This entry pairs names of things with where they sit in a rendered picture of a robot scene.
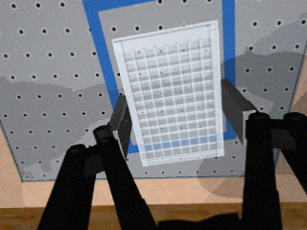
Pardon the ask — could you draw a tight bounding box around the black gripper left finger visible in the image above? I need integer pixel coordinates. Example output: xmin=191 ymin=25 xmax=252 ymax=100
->
xmin=36 ymin=95 xmax=159 ymax=230

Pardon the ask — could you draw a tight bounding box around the white well plate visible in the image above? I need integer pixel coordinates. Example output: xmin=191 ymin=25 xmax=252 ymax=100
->
xmin=111 ymin=19 xmax=224 ymax=167

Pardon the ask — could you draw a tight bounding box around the blue tape outline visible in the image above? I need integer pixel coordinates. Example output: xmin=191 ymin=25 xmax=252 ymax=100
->
xmin=82 ymin=0 xmax=236 ymax=153

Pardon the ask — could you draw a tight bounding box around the grey flat base plate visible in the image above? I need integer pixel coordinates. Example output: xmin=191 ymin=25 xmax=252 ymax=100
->
xmin=0 ymin=0 xmax=307 ymax=183

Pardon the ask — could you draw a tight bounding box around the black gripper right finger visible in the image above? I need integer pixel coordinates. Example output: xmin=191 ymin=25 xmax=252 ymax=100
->
xmin=221 ymin=79 xmax=307 ymax=230

